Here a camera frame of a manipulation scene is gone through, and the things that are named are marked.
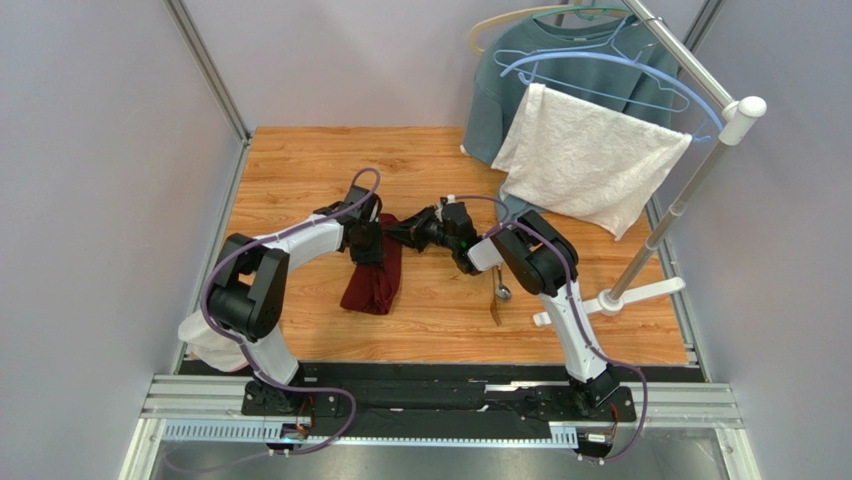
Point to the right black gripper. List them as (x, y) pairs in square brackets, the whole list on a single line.
[(421, 232)]

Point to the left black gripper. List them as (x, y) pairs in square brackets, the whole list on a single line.
[(376, 254)]

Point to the dark red cloth napkin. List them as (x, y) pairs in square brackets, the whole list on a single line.
[(372, 289)]

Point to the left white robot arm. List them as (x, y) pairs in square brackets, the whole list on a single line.
[(243, 298)]

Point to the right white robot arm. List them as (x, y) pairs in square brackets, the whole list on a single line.
[(544, 263)]

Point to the silver metal spoon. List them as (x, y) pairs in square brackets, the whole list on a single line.
[(502, 292)]

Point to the white towel on hanger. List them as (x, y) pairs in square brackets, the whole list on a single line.
[(580, 160)]

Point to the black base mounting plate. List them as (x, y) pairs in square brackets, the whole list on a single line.
[(432, 401)]

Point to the white mesh bag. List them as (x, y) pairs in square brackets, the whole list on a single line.
[(207, 345)]

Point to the beige wooden hanger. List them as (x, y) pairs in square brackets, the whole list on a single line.
[(490, 23)]

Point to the teal sweatshirt on hanger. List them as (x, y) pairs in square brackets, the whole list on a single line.
[(488, 123)]

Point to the light blue clothes hanger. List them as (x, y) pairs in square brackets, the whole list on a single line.
[(618, 65)]

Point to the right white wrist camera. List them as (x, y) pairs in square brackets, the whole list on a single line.
[(442, 203)]

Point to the aluminium frame rail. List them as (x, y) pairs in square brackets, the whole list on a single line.
[(193, 38)]

